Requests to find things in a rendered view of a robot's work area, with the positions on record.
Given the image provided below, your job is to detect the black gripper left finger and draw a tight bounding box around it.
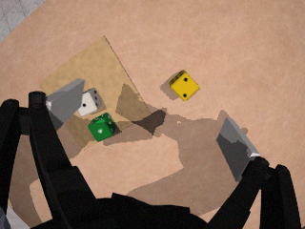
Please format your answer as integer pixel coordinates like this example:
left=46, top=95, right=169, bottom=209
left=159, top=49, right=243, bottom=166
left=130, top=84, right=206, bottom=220
left=0, top=78, right=121, bottom=229

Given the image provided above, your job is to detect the green die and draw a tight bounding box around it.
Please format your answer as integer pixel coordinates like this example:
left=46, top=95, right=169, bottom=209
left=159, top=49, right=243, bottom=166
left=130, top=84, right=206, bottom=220
left=88, top=113, right=116, bottom=142

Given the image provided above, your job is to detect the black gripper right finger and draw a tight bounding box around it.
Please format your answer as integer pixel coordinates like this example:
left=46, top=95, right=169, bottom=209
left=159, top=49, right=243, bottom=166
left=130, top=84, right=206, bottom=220
left=203, top=117, right=301, bottom=229

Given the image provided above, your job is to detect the tan flat mat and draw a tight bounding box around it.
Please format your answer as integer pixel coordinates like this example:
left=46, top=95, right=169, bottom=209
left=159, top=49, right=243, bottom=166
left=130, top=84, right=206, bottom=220
left=38, top=35, right=152, bottom=150

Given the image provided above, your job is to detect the yellow die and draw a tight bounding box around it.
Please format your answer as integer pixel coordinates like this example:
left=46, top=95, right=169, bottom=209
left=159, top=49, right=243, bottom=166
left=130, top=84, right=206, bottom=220
left=170, top=70, right=199, bottom=101

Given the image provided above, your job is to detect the grey die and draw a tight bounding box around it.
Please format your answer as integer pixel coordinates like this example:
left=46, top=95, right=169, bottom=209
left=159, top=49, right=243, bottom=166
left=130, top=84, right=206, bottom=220
left=77, top=88, right=102, bottom=117

